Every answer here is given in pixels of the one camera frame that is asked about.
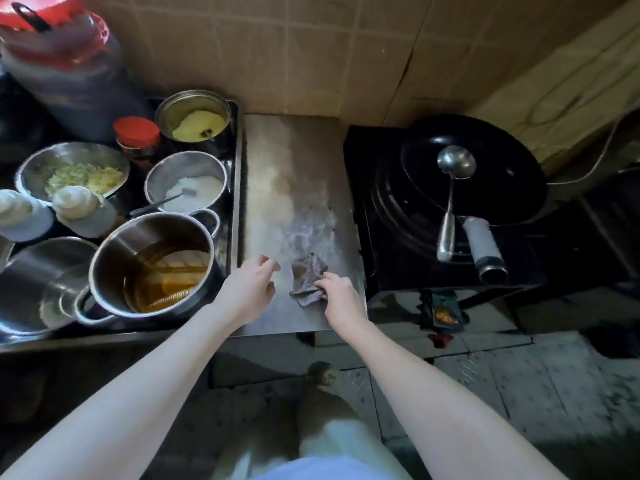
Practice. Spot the person's left hand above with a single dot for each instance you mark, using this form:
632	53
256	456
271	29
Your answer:
247	294

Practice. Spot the person's right hand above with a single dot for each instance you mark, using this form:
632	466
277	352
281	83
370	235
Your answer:
342	307

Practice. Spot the dark grey rag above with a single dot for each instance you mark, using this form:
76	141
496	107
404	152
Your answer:
307	279

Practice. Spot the person's right forearm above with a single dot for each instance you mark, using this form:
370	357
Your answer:
450	409

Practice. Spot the person's left forearm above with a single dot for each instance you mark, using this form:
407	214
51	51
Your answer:
125	409

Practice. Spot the person's light shoe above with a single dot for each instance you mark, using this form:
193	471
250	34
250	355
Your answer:
324	374

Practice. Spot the dark steel countertop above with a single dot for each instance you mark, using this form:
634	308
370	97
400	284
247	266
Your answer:
300	169

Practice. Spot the person's white shirt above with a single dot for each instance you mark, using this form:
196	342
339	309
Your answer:
325	469

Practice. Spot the steel tray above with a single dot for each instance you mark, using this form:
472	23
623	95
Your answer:
234	194

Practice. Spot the black metal stove stand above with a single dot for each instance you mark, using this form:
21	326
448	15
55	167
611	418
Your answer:
360	204

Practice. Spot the blue printed packet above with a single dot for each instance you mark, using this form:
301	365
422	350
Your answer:
447	312

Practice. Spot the steel pot with oil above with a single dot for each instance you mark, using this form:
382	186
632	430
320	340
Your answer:
135	244

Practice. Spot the small steel spoon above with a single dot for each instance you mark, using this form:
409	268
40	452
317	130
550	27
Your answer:
160	202
206	133

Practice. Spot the steel cup with white powder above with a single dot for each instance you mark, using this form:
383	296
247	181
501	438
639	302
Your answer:
185	167

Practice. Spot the steel ladle with round scoop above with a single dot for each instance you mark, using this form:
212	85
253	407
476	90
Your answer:
456	162

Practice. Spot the clear squeeze bottle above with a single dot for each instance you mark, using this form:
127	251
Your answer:
82	212
22	217

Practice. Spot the steel bowl with yellow powder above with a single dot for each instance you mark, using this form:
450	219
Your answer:
192	107

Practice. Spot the small dark bottle red cap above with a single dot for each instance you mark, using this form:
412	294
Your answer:
136	132

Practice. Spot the black wok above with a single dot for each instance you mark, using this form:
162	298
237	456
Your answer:
500	164

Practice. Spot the wide steel seasoning bowl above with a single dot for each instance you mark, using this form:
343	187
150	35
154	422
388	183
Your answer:
35	289

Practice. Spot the small steel cup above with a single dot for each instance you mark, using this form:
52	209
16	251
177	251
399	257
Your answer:
75	159

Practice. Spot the dark jar with red lid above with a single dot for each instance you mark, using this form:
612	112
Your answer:
75	84

